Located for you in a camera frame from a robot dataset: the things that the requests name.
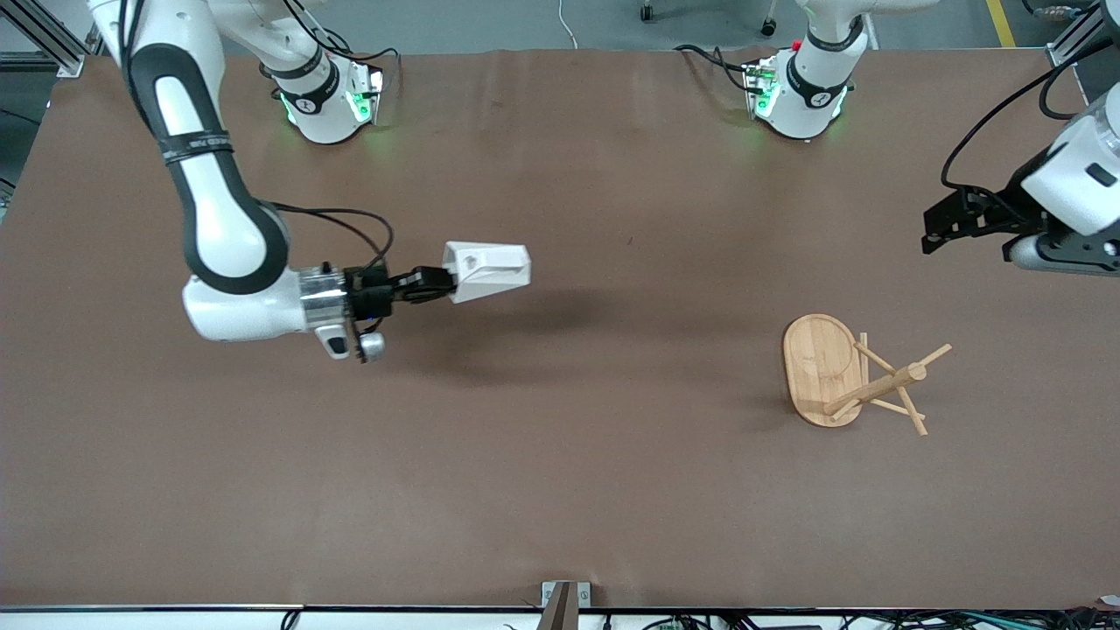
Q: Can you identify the white faceted cup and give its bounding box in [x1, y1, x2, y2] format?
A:
[442, 241, 533, 305]

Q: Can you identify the wooden cup rack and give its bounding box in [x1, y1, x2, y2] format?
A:
[781, 313, 953, 437]

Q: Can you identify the brown table cover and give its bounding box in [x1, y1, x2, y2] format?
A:
[0, 48, 1120, 612]

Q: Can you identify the aluminium frame post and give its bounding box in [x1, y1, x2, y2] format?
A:
[1045, 0, 1120, 69]
[0, 0, 120, 78]

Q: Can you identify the black right base cable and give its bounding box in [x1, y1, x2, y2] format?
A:
[306, 26, 403, 95]

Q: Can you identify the black base cable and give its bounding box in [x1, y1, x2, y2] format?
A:
[674, 43, 758, 95]
[306, 26, 403, 95]

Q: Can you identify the black left base cable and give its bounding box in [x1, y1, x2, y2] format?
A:
[674, 43, 758, 95]

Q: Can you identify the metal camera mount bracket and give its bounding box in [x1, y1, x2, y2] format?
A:
[536, 580, 592, 630]

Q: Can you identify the tangled cable bundle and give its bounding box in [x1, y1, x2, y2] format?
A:
[643, 610, 1120, 630]

